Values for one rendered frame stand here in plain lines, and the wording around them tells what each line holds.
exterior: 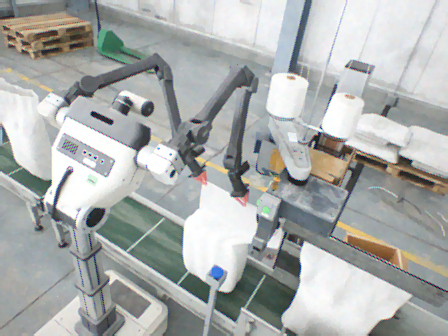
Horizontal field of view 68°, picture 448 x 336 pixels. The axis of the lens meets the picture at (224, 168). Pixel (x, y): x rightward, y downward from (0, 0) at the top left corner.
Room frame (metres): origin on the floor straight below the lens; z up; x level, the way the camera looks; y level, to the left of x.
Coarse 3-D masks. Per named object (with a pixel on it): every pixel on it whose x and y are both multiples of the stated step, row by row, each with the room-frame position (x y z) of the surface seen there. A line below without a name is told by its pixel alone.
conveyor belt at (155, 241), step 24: (120, 216) 1.69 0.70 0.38; (144, 216) 1.73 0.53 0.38; (120, 240) 1.48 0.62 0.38; (144, 240) 1.51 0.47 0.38; (168, 240) 1.54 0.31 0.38; (168, 264) 1.34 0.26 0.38; (192, 288) 1.20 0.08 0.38; (240, 288) 1.25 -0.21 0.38; (264, 288) 1.27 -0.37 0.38; (288, 288) 1.30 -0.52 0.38; (240, 312) 1.09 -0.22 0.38; (264, 312) 1.11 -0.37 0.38
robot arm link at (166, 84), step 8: (168, 72) 1.60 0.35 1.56; (160, 80) 1.60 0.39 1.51; (168, 80) 1.59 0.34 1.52; (168, 88) 1.57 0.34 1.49; (168, 96) 1.55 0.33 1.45; (168, 104) 1.53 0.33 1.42; (176, 104) 1.55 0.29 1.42; (168, 112) 1.52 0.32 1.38; (176, 112) 1.52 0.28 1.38; (176, 120) 1.50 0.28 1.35; (176, 128) 1.47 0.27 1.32
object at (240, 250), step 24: (216, 192) 1.35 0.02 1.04; (192, 216) 1.36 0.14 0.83; (216, 216) 1.34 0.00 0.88; (240, 216) 1.27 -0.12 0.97; (192, 240) 1.30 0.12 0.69; (216, 240) 1.23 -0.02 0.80; (240, 240) 1.22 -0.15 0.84; (192, 264) 1.29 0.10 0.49; (216, 264) 1.21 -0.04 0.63; (240, 264) 1.21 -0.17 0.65
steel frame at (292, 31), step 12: (72, 0) 8.73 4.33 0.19; (84, 0) 8.60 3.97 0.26; (288, 0) 6.09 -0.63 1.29; (300, 0) 6.00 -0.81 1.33; (312, 0) 6.33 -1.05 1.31; (84, 12) 8.49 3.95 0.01; (288, 12) 6.07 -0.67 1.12; (300, 12) 5.98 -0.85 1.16; (288, 24) 6.05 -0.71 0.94; (300, 24) 6.38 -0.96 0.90; (288, 36) 6.03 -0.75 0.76; (300, 36) 6.35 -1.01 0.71; (288, 48) 6.01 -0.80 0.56; (300, 48) 6.33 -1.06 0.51; (276, 60) 6.09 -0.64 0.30; (288, 60) 5.99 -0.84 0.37; (276, 72) 6.06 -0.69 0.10; (288, 72) 6.29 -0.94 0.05
